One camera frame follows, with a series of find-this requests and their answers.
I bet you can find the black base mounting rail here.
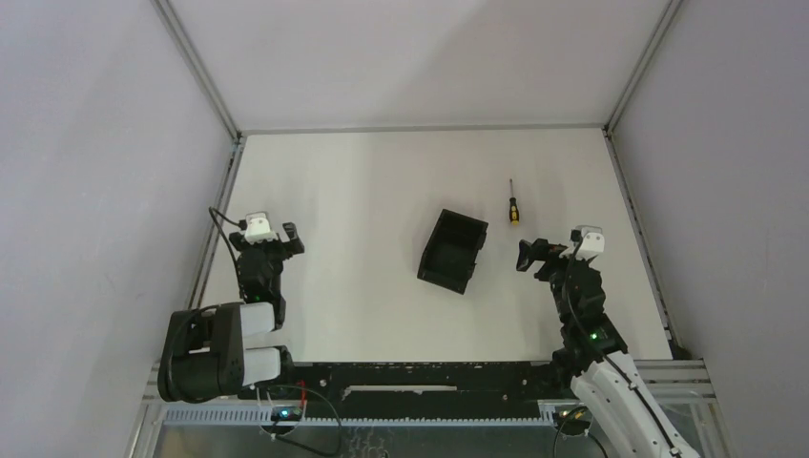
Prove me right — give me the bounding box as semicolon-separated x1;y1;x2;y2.
237;362;577;421

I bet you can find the left controller board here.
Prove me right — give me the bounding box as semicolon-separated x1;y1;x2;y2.
270;406;303;425

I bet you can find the left black camera cable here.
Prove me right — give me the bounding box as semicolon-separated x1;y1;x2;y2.
208;207;248;280

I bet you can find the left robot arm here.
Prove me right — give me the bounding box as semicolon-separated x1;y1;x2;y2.
156;222;304;404

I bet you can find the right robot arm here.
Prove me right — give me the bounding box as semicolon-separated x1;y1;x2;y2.
516;233;699;457

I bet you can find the controller board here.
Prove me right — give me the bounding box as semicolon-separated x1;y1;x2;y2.
270;406;303;425
553;406;592;437

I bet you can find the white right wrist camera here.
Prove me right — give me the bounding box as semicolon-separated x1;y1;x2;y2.
561;225;606;261

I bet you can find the black plastic bin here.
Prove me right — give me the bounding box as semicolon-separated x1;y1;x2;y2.
417;209;488;295

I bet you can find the yellow black screwdriver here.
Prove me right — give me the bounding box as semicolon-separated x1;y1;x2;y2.
508;179;520;225

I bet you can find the aluminium frame rail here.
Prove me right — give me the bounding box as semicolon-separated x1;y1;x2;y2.
186;135;245;311

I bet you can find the right controller board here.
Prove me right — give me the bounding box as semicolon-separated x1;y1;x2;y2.
553;406;592;437

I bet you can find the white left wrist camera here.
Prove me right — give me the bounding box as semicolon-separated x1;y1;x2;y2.
243;212;279;244

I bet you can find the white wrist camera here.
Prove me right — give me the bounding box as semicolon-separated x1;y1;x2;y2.
243;212;279;244
561;225;606;261

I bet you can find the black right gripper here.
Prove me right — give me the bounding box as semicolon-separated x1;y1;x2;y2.
515;238;591;324

